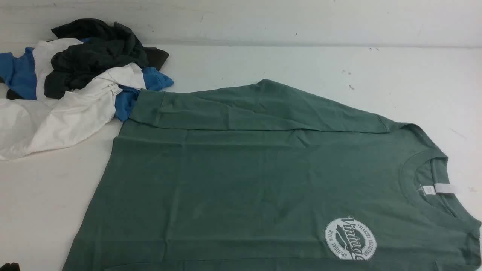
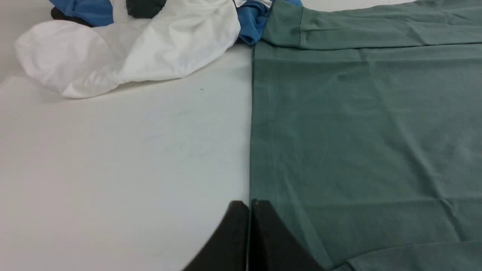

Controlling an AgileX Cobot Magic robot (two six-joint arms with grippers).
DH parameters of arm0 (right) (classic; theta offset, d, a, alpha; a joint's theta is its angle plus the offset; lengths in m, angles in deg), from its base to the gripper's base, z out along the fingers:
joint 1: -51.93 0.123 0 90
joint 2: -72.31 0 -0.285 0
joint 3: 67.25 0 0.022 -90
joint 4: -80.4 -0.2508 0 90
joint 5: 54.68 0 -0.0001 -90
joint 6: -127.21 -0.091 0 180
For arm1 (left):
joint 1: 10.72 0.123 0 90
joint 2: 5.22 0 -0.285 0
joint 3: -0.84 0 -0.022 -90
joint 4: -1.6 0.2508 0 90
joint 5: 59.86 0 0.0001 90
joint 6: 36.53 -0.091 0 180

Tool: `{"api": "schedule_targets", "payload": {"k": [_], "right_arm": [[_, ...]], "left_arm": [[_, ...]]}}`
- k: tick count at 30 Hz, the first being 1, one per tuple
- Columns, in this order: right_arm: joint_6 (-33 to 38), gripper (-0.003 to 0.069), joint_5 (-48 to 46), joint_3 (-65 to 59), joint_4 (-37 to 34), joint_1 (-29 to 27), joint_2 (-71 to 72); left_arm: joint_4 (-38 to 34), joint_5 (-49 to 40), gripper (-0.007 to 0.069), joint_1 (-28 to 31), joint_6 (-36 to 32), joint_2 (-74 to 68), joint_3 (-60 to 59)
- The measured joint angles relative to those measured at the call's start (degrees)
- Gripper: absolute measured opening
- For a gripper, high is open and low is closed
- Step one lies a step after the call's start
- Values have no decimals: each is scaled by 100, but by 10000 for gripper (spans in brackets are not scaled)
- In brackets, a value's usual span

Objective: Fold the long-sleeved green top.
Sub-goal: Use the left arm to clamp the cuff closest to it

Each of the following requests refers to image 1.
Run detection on green long sleeve shirt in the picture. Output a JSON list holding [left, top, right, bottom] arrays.
[[63, 79, 481, 271]]

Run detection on dark grey shirt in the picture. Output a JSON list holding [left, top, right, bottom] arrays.
[[33, 18, 169, 99]]

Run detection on white shirt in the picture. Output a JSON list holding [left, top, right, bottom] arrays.
[[0, 38, 147, 161]]

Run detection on blue shirt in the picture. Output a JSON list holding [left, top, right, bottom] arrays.
[[1, 47, 174, 122]]

